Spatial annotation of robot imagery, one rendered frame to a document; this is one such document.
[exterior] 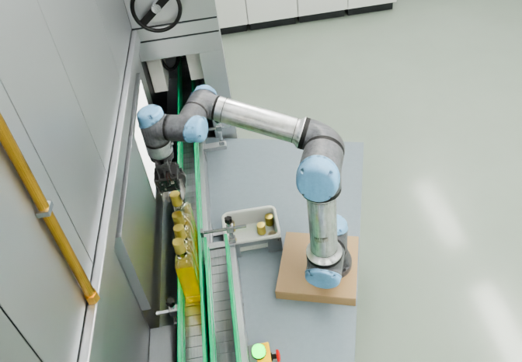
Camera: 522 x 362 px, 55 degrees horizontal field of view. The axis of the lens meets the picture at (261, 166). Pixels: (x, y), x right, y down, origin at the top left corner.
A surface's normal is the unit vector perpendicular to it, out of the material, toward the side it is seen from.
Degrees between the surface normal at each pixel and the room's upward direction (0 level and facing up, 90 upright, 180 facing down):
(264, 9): 90
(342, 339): 0
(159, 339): 0
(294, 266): 1
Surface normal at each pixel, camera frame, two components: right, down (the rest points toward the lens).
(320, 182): -0.25, 0.55
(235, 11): 0.13, 0.63
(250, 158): -0.10, -0.76
